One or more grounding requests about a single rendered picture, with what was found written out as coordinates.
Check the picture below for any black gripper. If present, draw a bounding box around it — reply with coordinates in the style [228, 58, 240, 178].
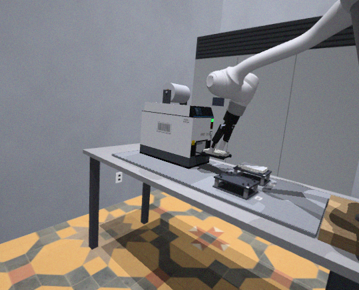
[208, 111, 240, 154]

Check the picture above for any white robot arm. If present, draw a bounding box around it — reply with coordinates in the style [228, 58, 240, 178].
[206, 0, 359, 116]

